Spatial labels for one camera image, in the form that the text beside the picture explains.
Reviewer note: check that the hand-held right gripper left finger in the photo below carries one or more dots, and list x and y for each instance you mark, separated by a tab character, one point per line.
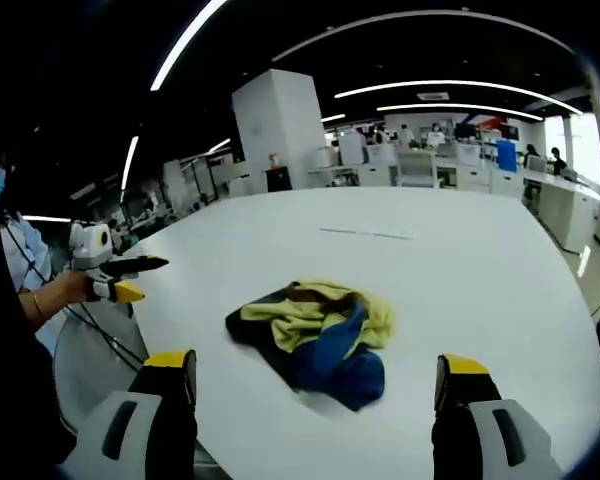
167	425

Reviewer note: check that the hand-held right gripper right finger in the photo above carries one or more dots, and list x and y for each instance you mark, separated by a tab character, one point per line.
460	430

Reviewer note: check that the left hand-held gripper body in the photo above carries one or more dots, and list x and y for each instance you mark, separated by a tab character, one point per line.
87	245

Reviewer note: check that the yellow and blue garment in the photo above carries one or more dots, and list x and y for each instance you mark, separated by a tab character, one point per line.
320	335

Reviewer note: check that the person's left hand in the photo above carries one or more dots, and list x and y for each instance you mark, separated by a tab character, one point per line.
72	287

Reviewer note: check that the person's torso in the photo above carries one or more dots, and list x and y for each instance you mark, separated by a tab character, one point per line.
25	250

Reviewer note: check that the grey mesh chair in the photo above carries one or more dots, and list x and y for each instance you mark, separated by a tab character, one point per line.
90	380

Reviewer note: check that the small black cabinet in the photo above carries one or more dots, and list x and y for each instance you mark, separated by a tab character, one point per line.
279	180

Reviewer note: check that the orange item on cabinet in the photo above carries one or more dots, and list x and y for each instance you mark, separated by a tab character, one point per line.
275	161

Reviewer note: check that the white square pillar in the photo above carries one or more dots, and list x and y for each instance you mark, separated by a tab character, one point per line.
275	130

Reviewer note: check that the white cabinet unit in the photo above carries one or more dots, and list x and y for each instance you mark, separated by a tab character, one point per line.
351	148

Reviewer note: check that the white long desk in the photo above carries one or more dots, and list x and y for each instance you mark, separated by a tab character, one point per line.
565	200

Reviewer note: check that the white desk chair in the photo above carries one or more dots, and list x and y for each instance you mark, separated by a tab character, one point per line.
418	170

